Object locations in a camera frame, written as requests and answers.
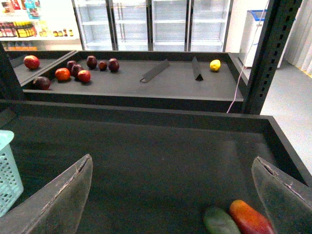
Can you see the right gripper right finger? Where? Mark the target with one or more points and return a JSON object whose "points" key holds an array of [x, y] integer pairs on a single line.
{"points": [[287, 202]]}

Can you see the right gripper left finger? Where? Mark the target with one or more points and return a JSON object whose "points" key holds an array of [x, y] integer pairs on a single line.
{"points": [[57, 207]]}

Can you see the light blue plastic basket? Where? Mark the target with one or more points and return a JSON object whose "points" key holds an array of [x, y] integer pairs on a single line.
{"points": [[11, 186]]}

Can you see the red yellow apple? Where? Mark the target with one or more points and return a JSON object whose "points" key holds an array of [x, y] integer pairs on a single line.
{"points": [[84, 76]]}

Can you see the orange red apple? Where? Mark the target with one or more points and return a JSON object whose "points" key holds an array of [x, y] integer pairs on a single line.
{"points": [[62, 74]]}

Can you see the dark apple behind pair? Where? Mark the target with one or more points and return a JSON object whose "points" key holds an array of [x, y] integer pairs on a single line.
{"points": [[70, 64]]}

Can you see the red apple in left tray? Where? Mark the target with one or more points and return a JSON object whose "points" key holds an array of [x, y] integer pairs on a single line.
{"points": [[31, 62]]}

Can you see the small dark red apple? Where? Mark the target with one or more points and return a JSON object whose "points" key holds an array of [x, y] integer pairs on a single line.
{"points": [[102, 65]]}

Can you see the dark red apple back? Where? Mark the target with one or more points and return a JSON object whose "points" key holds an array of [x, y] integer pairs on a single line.
{"points": [[91, 62]]}

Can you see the dark maroon apple right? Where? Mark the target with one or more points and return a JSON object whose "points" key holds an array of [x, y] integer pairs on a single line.
{"points": [[113, 65]]}

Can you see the red orange mango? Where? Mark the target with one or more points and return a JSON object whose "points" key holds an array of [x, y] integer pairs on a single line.
{"points": [[248, 220]]}

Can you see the green mango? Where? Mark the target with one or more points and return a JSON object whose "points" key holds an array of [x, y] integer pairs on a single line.
{"points": [[217, 221]]}

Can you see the black lower display tray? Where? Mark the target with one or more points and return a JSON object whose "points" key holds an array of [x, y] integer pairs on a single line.
{"points": [[154, 171]]}

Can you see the black display tray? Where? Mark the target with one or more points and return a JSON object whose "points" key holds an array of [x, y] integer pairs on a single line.
{"points": [[174, 88], [154, 171]]}

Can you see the black left side tray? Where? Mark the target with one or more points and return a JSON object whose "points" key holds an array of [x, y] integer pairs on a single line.
{"points": [[47, 59]]}

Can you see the yellow lemon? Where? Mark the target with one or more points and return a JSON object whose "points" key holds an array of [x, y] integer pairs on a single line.
{"points": [[215, 65]]}

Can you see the black upper display tray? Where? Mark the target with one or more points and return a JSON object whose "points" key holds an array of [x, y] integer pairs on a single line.
{"points": [[174, 88]]}

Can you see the white grocery shelf with goods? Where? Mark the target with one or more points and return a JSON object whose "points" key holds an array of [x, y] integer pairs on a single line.
{"points": [[38, 25]]}

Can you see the white chest freezer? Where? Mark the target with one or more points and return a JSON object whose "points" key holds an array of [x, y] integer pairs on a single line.
{"points": [[251, 34]]}

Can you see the glass door refrigerator row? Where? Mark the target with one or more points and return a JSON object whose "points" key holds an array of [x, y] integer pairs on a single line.
{"points": [[153, 25]]}

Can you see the black perforated steel post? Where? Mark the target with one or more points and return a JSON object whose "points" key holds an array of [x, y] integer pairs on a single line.
{"points": [[277, 25]]}

